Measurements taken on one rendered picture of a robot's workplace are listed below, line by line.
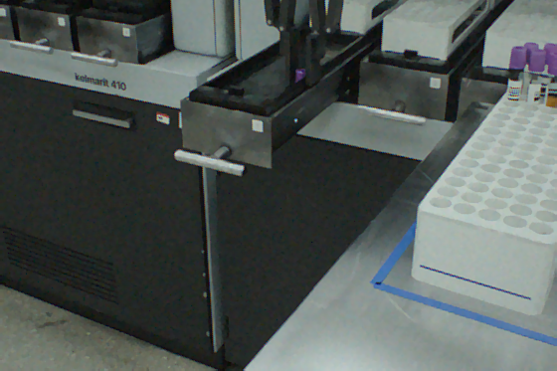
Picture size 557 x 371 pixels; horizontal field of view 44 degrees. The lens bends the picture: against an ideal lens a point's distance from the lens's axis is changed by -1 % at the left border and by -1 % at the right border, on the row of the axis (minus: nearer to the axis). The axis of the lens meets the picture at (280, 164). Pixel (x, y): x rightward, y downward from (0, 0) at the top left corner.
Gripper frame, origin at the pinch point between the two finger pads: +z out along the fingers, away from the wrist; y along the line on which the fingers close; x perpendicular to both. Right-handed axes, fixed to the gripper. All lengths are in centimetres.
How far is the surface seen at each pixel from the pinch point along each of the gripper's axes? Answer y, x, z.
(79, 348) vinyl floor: 62, -8, 84
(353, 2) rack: 1.6, -22.1, -2.4
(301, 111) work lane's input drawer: -2.2, 4.6, 5.9
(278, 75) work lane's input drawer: 4.5, -1.7, 3.8
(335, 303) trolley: -24, 44, 2
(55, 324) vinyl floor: 74, -12, 84
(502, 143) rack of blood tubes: -31.1, 23.0, -3.4
